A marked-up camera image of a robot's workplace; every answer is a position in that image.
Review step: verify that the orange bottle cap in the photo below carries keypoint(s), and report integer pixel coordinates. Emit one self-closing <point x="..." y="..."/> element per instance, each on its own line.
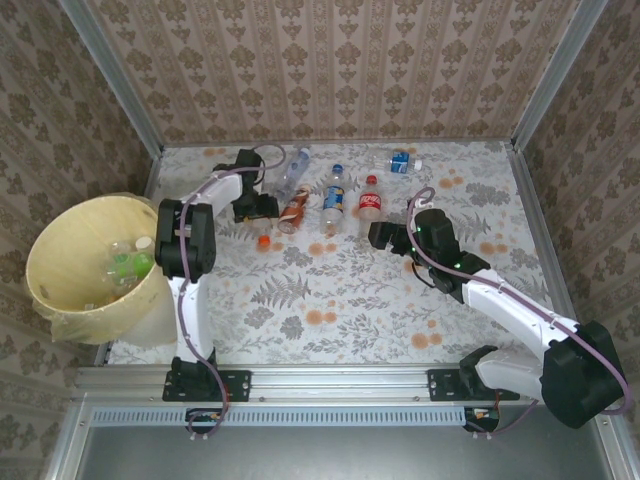
<point x="264" y="242"/>

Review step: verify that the green label bottle white cap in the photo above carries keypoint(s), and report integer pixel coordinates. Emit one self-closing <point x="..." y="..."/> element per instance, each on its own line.
<point x="140" y="257"/>

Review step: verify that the aluminium table edge rail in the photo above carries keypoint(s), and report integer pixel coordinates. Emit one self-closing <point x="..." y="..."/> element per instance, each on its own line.
<point x="550" y="240"/>

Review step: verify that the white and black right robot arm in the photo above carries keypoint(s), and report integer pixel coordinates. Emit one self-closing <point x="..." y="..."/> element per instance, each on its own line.
<point x="510" y="305"/>

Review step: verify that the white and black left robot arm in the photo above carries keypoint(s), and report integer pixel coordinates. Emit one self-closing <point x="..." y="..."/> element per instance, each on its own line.
<point x="187" y="240"/>

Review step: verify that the Pepsi plastic bottle blue cap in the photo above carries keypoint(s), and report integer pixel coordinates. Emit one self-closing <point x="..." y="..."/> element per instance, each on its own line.
<point x="334" y="197"/>

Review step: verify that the Coca-Cola plastic bottle red cap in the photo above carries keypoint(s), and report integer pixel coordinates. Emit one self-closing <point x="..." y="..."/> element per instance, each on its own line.
<point x="370" y="202"/>

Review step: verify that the aluminium mounting rail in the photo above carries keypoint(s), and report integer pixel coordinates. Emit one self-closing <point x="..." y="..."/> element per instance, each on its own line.
<point x="340" y="382"/>

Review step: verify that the brown tea plastic bottle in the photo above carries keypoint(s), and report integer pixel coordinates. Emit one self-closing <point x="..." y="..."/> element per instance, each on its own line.
<point x="295" y="210"/>

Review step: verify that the clear bottle with pale cap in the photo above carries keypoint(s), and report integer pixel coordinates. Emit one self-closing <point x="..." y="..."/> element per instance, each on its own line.
<point x="292" y="172"/>

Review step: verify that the aluminium frame post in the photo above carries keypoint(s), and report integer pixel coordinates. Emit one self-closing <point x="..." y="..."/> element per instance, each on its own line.
<point x="110" y="75"/>
<point x="555" y="70"/>

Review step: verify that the Pocari Sweat plastic bottle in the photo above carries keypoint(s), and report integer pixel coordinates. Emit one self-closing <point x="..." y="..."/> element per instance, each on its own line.
<point x="400" y="162"/>

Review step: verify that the cream round waste bin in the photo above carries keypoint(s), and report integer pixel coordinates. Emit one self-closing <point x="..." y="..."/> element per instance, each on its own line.
<point x="65" y="260"/>

